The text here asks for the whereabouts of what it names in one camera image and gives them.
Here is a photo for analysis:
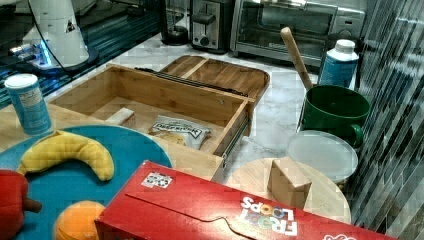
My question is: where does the wooden drawer with black handle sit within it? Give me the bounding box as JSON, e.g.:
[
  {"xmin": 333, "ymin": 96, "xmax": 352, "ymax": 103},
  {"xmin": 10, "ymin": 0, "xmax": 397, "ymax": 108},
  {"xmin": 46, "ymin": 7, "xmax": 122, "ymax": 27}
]
[{"xmin": 48, "ymin": 64, "xmax": 256, "ymax": 158}]

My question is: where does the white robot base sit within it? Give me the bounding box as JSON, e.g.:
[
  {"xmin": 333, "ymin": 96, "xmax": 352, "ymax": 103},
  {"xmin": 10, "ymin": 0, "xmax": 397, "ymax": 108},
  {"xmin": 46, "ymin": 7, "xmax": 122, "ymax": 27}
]
[{"xmin": 9, "ymin": 0, "xmax": 98, "ymax": 71}]

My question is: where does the snack bag in drawer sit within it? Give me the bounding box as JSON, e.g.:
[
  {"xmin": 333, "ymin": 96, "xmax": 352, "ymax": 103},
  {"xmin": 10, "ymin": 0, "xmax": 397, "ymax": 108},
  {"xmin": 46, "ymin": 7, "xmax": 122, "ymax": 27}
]
[{"xmin": 148, "ymin": 115, "xmax": 212, "ymax": 150}]

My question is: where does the small white box in drawer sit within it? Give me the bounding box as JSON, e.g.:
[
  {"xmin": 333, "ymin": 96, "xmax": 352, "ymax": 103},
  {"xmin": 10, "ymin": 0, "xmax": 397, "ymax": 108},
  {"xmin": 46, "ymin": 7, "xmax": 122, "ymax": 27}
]
[{"xmin": 107, "ymin": 108, "xmax": 136, "ymax": 128}]

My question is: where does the wooden serving tray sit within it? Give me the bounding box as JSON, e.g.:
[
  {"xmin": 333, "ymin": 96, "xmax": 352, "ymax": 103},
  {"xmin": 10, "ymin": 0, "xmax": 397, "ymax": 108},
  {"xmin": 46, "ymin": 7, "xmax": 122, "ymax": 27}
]
[{"xmin": 161, "ymin": 55, "xmax": 270, "ymax": 101}]

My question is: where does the round wooden lid with knob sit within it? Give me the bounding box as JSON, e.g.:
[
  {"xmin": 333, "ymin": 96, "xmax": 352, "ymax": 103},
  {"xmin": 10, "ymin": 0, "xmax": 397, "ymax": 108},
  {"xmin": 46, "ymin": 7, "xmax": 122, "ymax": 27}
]
[{"xmin": 227, "ymin": 157, "xmax": 351, "ymax": 224}]

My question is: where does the red Froot Loops box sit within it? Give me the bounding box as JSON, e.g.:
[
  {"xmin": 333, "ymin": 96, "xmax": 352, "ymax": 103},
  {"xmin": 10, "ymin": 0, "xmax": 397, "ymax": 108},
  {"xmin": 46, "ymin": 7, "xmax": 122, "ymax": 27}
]
[{"xmin": 95, "ymin": 161, "xmax": 396, "ymax": 240}]

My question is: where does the black coffee maker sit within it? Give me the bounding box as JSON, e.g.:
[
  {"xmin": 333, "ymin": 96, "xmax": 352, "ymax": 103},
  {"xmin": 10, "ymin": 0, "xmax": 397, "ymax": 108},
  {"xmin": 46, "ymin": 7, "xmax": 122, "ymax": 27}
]
[{"xmin": 158, "ymin": 0, "xmax": 189, "ymax": 46}]

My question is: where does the silver toaster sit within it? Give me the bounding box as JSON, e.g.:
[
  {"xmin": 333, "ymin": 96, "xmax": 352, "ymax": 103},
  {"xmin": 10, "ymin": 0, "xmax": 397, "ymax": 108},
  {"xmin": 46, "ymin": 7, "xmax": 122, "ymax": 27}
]
[{"xmin": 190, "ymin": 0, "xmax": 235, "ymax": 54}]

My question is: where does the silver toaster oven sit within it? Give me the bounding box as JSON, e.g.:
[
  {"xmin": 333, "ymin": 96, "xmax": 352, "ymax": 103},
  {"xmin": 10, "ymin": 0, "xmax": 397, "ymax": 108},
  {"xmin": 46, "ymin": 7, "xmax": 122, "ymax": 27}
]
[{"xmin": 230, "ymin": 0, "xmax": 367, "ymax": 67}]

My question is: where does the green mug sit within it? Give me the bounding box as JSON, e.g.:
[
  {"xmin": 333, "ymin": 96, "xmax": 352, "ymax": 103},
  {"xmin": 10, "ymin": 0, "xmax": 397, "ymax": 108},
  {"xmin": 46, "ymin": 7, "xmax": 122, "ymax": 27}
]
[{"xmin": 300, "ymin": 85, "xmax": 370, "ymax": 148}]

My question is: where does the clear round plastic lid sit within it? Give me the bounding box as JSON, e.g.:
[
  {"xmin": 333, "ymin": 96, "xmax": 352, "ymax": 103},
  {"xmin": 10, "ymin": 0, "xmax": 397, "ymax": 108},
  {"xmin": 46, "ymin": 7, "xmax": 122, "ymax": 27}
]
[{"xmin": 287, "ymin": 130, "xmax": 358, "ymax": 183}]

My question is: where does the blue canister white lid right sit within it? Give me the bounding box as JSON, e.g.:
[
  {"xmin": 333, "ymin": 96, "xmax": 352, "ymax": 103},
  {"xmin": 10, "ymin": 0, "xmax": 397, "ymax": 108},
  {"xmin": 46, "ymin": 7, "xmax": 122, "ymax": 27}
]
[{"xmin": 318, "ymin": 39, "xmax": 359, "ymax": 88}]

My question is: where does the blue canister white lid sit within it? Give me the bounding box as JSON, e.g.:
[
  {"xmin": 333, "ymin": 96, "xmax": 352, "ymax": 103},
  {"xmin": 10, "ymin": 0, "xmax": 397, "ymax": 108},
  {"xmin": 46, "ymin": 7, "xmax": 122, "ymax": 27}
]
[
  {"xmin": 318, "ymin": 39, "xmax": 359, "ymax": 88},
  {"xmin": 4, "ymin": 73, "xmax": 52, "ymax": 135}
]

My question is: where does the yellow plush banana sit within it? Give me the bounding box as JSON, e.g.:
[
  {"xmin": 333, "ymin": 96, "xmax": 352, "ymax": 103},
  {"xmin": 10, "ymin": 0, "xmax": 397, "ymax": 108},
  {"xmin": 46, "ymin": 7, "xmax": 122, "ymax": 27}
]
[{"xmin": 17, "ymin": 130, "xmax": 115, "ymax": 181}]

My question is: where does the teal round plate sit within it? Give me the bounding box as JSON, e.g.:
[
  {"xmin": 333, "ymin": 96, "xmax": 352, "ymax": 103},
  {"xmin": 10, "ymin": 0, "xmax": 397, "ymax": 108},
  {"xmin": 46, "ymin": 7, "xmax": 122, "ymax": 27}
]
[{"xmin": 11, "ymin": 125, "xmax": 171, "ymax": 240}]

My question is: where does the orange plush fruit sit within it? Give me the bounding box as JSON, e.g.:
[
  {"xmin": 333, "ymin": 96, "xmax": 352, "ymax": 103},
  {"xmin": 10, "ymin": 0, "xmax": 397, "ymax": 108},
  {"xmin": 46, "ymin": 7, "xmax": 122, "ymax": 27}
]
[{"xmin": 53, "ymin": 200, "xmax": 105, "ymax": 240}]

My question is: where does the blue canister white lid left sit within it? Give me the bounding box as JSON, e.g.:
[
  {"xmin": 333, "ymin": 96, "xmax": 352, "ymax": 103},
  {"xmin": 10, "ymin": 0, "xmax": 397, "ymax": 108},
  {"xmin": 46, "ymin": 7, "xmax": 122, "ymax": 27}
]
[{"xmin": 4, "ymin": 73, "xmax": 52, "ymax": 135}]

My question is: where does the red plush pepper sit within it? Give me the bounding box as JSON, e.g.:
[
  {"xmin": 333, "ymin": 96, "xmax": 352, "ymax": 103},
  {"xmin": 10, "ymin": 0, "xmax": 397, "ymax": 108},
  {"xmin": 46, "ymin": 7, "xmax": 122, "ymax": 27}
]
[{"xmin": 0, "ymin": 170, "xmax": 42, "ymax": 240}]

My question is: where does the wooden rolling pin handle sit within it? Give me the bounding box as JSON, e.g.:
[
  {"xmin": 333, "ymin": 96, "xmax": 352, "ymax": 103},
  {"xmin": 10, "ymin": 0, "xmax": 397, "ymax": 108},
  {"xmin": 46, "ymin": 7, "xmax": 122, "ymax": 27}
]
[{"xmin": 280, "ymin": 27, "xmax": 313, "ymax": 90}]

